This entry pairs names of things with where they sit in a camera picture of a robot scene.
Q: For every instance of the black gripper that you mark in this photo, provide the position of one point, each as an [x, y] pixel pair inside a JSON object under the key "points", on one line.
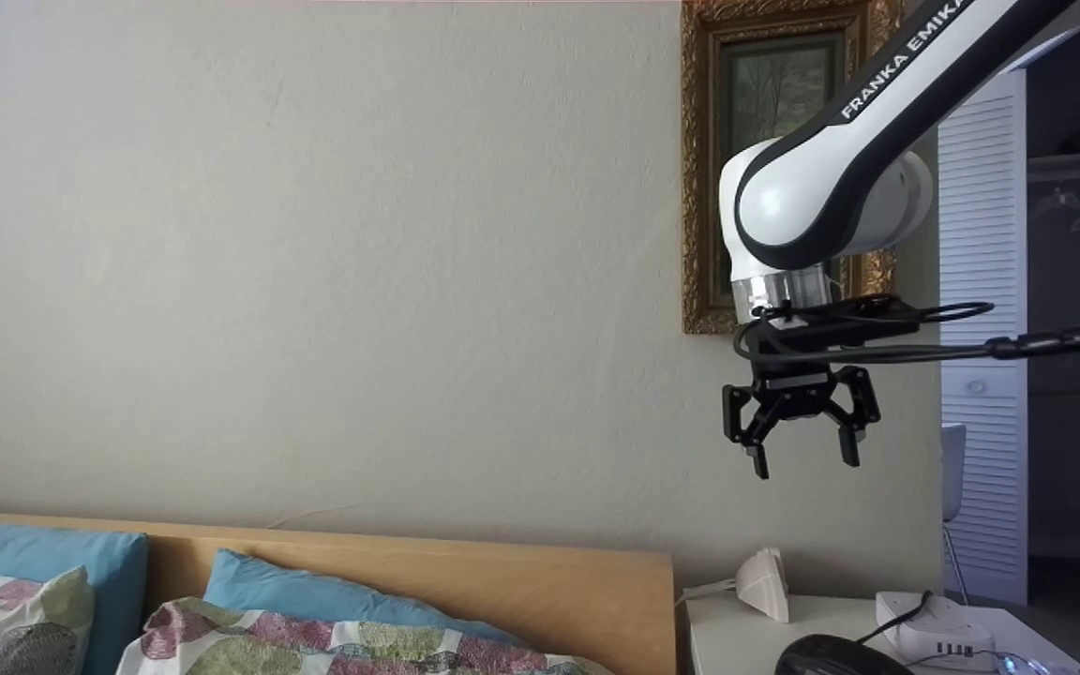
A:
{"points": [[795, 387]]}

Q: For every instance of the black rounded button device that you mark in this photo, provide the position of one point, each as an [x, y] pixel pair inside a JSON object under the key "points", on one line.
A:
{"points": [[840, 659]]}

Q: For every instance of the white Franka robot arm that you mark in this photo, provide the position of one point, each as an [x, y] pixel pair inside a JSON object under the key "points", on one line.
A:
{"points": [[840, 188]]}

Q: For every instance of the white cone-shaped object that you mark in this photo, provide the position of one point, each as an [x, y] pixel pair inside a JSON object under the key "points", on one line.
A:
{"points": [[766, 588]]}

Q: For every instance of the white nightstand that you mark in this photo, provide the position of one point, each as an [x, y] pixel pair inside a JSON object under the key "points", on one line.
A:
{"points": [[739, 641]]}

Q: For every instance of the gold framed painting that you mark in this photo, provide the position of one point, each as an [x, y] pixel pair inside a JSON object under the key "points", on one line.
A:
{"points": [[701, 188]]}

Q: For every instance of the flat white box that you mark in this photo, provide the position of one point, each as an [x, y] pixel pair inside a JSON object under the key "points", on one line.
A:
{"points": [[990, 631]]}

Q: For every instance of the wooden headboard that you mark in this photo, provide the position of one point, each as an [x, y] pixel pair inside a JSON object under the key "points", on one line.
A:
{"points": [[503, 583]]}

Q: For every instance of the blue pillow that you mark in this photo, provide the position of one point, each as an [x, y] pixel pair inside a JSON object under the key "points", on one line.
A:
{"points": [[338, 593], [38, 558]]}

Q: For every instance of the floral bedspread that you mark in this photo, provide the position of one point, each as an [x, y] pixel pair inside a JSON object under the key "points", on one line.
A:
{"points": [[315, 648]]}

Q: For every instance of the floral patterned pillow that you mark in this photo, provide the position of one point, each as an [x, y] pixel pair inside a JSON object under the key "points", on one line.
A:
{"points": [[15, 623]]}

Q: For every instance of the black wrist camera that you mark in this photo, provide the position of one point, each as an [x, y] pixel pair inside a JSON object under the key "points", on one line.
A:
{"points": [[833, 327]]}

